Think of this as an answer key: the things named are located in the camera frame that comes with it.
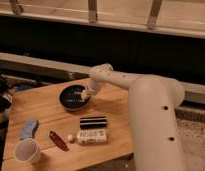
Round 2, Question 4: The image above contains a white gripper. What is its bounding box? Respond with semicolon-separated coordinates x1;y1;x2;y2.
81;79;102;101

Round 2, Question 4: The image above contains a dark ceramic bowl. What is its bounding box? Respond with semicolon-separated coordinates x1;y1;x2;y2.
59;85;89;111

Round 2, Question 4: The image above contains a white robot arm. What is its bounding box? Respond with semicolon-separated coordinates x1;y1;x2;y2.
83;64;187;171

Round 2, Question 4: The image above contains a black striped rectangular box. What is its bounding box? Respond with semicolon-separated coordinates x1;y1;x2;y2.
80;116;107;129

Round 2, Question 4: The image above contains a wooden table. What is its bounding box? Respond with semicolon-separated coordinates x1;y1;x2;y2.
2;83;132;171

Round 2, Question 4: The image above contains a white labelled bottle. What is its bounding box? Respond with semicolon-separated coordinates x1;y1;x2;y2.
67;129;107;145

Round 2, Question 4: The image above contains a red-brown oblong tool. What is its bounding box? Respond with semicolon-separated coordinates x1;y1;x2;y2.
49;131;68;151

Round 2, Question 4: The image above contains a blue crumpled cloth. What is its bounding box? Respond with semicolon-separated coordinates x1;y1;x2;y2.
20;120;39;140

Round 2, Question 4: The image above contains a wooden railing beam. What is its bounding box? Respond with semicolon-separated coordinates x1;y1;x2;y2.
0;52;205;104

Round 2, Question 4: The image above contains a white paper cup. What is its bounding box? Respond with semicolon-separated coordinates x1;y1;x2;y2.
13;138;41;163

